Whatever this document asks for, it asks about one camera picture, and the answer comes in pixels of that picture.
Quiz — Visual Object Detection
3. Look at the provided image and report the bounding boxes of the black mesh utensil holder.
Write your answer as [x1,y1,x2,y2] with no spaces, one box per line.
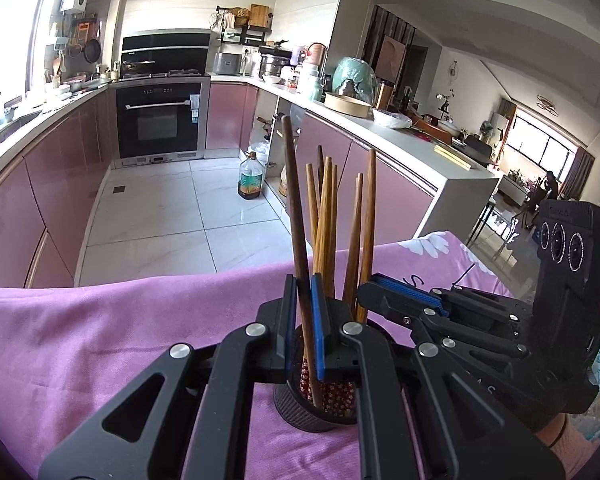
[273,322,396,433]

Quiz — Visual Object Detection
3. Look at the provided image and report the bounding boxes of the green covered jug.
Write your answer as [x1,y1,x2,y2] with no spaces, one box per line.
[332,57,378,104]

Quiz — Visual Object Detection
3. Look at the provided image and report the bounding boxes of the hanging frying pan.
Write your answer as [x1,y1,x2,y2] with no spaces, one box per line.
[82,35,103,64]

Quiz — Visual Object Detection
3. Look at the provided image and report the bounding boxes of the pink kettle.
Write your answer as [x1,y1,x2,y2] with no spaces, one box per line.
[305,42,329,67]

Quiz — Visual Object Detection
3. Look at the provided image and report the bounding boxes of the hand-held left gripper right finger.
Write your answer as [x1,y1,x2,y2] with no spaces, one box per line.
[310,272,567,480]

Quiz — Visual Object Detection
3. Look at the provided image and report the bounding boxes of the black built-in oven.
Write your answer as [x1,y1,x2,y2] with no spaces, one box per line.
[115,84,204,159]

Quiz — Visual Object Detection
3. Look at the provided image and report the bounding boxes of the wooden chopstick with floral end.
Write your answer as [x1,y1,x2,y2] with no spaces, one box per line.
[280,115,326,409]

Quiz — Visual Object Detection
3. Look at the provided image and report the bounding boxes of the purple printed tablecloth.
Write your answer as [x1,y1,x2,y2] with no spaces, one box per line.
[0,230,531,480]

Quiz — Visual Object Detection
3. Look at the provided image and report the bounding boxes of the pink kitchen base cabinets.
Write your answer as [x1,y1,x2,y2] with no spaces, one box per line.
[0,82,438,289]

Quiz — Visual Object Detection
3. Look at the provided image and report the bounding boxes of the beige round tub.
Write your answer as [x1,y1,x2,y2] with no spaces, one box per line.
[323,92,373,119]

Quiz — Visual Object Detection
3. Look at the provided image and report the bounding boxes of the white plastic bag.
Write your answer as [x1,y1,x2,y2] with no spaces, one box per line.
[372,108,413,129]

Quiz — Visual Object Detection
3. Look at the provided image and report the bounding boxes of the black range hood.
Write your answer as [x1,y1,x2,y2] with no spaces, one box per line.
[120,32,212,79]

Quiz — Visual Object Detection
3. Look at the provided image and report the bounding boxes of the kitchen window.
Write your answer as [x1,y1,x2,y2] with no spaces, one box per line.
[0,0,57,111]

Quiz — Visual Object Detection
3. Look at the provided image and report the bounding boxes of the person's right forearm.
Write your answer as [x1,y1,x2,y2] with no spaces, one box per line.
[532,340,600,480]

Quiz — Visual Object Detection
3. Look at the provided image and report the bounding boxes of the framed wall picture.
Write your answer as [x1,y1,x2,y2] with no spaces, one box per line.
[379,34,407,82]

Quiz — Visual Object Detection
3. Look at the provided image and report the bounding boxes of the grey rice cooker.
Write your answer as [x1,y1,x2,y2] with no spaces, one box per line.
[212,52,242,76]

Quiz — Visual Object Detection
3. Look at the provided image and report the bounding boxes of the steel pot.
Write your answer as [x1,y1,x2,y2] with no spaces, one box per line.
[257,46,290,81]

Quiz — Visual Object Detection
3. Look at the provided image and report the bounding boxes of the living room window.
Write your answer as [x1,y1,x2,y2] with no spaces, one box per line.
[504,114,582,187]

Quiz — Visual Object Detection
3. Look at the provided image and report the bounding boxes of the cooking oil bottle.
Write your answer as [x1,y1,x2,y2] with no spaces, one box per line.
[237,152,265,200]

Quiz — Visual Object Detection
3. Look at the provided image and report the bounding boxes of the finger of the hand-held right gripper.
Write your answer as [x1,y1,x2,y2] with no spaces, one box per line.
[356,282,529,358]
[371,273,534,324]

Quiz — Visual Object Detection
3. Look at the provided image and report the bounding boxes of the black wall rack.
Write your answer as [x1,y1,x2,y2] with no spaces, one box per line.
[214,4,274,47]

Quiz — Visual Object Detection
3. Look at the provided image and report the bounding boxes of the bunch of wooden chopsticks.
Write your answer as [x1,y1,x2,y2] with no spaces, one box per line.
[300,145,378,413]

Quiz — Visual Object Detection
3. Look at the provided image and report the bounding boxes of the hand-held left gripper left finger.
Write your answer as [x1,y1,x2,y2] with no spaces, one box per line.
[37,272,301,480]

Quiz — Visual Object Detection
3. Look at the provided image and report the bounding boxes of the yellow wooden box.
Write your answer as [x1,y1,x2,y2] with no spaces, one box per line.
[433,144,474,170]

